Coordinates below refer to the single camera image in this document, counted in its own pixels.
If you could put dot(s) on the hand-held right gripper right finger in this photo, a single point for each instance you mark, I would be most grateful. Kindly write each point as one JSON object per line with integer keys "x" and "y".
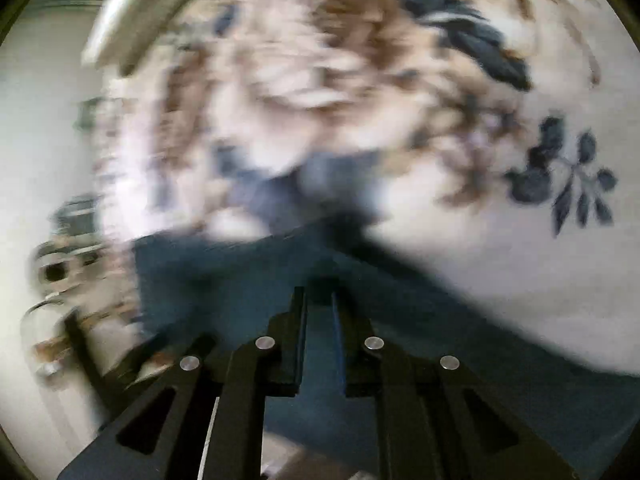
{"x": 338, "y": 340}

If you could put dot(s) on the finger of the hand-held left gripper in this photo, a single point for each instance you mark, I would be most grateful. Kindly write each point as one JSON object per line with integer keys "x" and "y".
{"x": 87, "y": 360}

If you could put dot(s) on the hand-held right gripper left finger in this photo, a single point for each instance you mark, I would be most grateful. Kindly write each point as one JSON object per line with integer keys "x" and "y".
{"x": 301, "y": 340}

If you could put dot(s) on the dark blue pants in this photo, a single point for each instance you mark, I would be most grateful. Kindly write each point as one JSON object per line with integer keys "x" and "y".
{"x": 210, "y": 280}

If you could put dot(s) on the floral printed bed sheet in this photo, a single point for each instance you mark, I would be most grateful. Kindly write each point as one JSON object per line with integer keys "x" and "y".
{"x": 450, "y": 240}

